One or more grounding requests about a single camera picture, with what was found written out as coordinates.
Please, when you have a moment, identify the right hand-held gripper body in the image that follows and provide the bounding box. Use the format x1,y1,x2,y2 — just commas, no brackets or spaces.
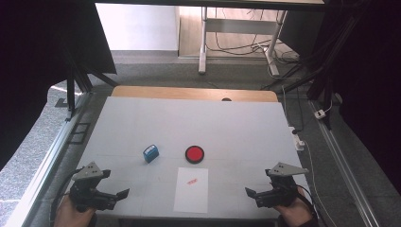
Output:
254,162,310,208

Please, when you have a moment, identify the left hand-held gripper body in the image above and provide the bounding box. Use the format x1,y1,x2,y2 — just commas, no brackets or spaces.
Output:
69,161,119,214

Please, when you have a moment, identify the blue stamp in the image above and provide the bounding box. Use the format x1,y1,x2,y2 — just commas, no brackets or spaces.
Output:
142,144,160,164

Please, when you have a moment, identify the round red ink pad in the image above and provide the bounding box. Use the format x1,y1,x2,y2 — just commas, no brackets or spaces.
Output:
184,145,205,165

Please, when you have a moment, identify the person's right hand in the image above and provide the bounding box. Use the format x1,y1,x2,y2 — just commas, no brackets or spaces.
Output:
273,188,314,227

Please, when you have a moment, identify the person's left hand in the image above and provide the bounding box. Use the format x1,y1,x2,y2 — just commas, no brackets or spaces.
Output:
54,194,96,227

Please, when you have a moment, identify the white power strip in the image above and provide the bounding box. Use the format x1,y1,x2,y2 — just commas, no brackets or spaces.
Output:
288,126,306,151

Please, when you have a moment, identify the white paper sheet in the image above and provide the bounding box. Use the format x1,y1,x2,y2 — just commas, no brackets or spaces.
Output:
173,166,210,214

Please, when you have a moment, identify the white table mat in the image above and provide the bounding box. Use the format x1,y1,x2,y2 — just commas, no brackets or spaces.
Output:
56,96,311,220

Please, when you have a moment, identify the black metal stand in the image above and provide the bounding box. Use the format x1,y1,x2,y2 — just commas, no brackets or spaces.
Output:
261,0,363,131
55,46,117,122

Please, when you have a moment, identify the black curtain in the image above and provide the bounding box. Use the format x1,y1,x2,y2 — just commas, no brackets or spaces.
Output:
0,0,117,171
278,0,401,197

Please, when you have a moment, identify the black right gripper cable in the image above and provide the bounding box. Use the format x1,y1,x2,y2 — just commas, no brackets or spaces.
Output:
296,185,318,221

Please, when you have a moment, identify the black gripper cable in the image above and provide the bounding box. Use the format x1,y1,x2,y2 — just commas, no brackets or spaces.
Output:
296,185,318,221
49,168,83,227

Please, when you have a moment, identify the thin white cable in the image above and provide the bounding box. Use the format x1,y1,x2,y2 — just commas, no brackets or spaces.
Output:
304,141,339,227

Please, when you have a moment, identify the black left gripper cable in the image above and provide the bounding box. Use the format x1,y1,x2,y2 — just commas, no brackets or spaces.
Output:
49,168,83,227

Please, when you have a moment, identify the aluminium floor rail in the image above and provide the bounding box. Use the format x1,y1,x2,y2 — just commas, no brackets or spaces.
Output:
308,100,379,227
4,91,93,227

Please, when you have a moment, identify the bundle of black floor cables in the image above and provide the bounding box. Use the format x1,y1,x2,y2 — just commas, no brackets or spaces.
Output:
206,8,301,64

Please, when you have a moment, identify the white metal desk frame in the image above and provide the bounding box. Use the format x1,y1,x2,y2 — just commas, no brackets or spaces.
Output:
198,7,288,78

